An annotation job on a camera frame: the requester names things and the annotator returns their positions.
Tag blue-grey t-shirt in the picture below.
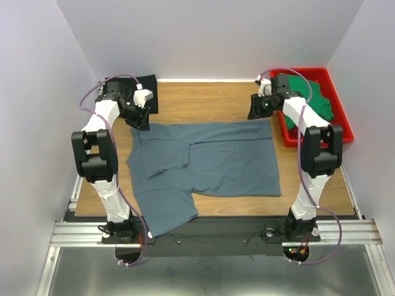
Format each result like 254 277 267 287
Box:
127 120 281 237

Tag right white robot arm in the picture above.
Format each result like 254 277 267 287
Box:
248 74 343 239

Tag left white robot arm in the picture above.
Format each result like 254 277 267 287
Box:
71 78 153 243

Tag black folded t-shirt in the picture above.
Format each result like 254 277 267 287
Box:
102 75 159 114

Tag red plastic bin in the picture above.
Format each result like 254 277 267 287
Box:
277 68 354 147

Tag dark red t-shirt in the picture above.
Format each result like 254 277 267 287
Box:
288 127 298 141

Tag green t-shirt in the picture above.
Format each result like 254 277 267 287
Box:
280 73 335 121

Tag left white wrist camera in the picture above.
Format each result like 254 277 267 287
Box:
133 83 154 109

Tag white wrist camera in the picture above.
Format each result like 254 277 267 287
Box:
133 83 154 109
255 78 272 97

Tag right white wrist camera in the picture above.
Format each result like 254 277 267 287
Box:
255 78 272 97

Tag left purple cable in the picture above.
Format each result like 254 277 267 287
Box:
79 73 152 268

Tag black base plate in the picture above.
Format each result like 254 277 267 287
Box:
61 215 364 258

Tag aluminium frame rail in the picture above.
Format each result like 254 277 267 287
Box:
50 220 383 248

